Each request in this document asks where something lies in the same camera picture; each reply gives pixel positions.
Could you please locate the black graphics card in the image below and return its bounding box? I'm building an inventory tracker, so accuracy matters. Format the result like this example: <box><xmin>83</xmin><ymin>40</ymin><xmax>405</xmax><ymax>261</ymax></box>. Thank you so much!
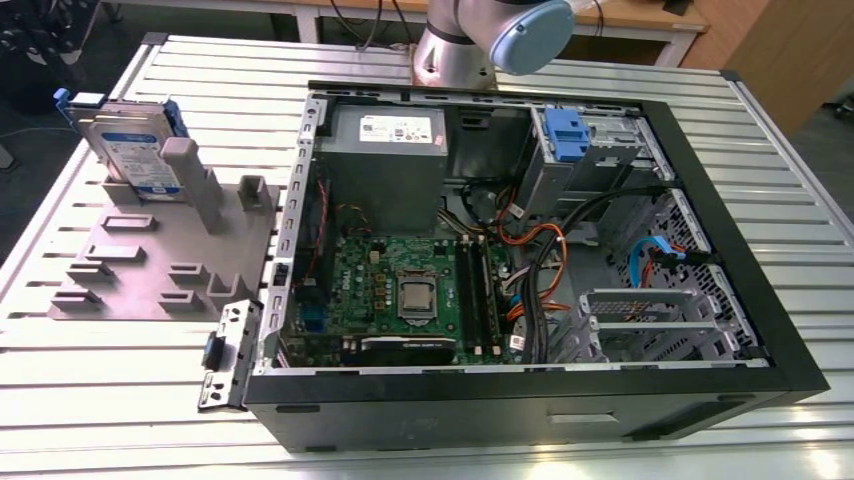
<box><xmin>339</xmin><ymin>334</ymin><xmax>459</xmax><ymax>369</ymax></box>

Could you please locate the black power wire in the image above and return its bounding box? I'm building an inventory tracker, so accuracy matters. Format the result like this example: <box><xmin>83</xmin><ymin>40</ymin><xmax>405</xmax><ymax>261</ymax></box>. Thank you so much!
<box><xmin>650</xmin><ymin>247</ymin><xmax>719</xmax><ymax>269</ymax></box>

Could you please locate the black RAM stick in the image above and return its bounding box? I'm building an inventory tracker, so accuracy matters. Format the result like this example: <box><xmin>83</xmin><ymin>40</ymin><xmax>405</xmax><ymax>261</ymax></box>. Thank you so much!
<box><xmin>474</xmin><ymin>235</ymin><xmax>502</xmax><ymax>351</ymax></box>

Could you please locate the grey parts rack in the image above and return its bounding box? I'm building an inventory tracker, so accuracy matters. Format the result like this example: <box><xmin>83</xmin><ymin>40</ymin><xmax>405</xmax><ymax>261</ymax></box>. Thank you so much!
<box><xmin>47</xmin><ymin>137</ymin><xmax>285</xmax><ymax>324</ymax></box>

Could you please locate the black open PC case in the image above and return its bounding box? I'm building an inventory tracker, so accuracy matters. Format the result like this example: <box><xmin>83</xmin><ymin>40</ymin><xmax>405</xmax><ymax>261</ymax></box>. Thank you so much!
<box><xmin>243</xmin><ymin>78</ymin><xmax>831</xmax><ymax>454</ymax></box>

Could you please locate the metal slot retainer bracket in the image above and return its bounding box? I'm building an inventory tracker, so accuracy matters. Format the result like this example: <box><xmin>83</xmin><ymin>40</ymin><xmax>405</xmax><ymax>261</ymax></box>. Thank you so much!
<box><xmin>197</xmin><ymin>298</ymin><xmax>263</xmax><ymax>412</ymax></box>

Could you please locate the wooden desk white frame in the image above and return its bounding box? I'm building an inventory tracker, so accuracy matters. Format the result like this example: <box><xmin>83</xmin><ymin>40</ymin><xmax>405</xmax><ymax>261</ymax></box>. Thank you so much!
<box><xmin>265</xmin><ymin>0</ymin><xmax>710</xmax><ymax>69</ymax></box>

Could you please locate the CPU socket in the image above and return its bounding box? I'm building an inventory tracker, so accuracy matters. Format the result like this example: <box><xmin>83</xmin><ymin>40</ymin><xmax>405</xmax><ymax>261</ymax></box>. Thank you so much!
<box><xmin>392</xmin><ymin>267</ymin><xmax>443</xmax><ymax>329</ymax></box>

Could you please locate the silver metal drive cage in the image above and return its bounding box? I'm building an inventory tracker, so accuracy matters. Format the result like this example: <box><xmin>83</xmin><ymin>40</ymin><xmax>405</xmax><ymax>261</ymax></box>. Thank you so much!
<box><xmin>516</xmin><ymin>104</ymin><xmax>672</xmax><ymax>221</ymax></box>

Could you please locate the grey power supply unit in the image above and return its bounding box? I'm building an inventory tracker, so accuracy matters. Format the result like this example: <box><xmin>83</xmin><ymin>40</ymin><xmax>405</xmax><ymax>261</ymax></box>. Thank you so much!
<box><xmin>312</xmin><ymin>104</ymin><xmax>450</xmax><ymax>239</ymax></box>

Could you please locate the blue plastic drive bracket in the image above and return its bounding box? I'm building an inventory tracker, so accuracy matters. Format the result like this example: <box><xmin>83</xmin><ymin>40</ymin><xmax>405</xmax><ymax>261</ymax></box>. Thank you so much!
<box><xmin>543</xmin><ymin>107</ymin><xmax>592</xmax><ymax>164</ymax></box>

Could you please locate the metal disk bay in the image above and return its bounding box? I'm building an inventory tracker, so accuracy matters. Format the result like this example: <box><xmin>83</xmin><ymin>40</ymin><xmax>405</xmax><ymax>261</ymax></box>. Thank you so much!
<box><xmin>576</xmin><ymin>287</ymin><xmax>748</xmax><ymax>364</ymax></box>

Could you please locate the wooden cabinet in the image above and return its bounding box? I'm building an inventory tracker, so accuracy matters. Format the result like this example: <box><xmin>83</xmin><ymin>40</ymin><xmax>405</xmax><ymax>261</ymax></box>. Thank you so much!
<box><xmin>679</xmin><ymin>0</ymin><xmax>854</xmax><ymax>134</ymax></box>

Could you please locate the blue data wire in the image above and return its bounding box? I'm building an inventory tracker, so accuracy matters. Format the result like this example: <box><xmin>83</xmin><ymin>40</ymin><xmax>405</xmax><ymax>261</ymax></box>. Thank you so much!
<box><xmin>626</xmin><ymin>237</ymin><xmax>688</xmax><ymax>290</ymax></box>

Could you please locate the green motherboard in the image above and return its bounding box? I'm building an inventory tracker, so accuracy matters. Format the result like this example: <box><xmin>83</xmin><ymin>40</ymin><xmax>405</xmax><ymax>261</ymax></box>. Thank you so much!
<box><xmin>283</xmin><ymin>234</ymin><xmax>528</xmax><ymax>366</ymax></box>

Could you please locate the hard disk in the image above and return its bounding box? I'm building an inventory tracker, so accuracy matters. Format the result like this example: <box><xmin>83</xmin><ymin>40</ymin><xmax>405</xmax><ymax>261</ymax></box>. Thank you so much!
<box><xmin>51</xmin><ymin>88</ymin><xmax>188</xmax><ymax>204</ymax></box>

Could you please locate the orange wire bundle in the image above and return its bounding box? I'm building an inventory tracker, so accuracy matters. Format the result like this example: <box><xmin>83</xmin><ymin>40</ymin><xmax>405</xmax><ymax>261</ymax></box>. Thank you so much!
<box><xmin>499</xmin><ymin>222</ymin><xmax>572</xmax><ymax>326</ymax></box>

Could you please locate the silver CPU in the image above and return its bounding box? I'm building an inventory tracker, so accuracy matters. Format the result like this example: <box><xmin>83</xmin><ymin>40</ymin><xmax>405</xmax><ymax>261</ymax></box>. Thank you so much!
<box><xmin>399</xmin><ymin>281</ymin><xmax>435</xmax><ymax>310</ymax></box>

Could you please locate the blue black latch knob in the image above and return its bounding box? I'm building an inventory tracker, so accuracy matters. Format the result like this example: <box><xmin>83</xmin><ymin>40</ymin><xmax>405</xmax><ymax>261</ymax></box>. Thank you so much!
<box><xmin>201</xmin><ymin>331</ymin><xmax>228</xmax><ymax>371</ymax></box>

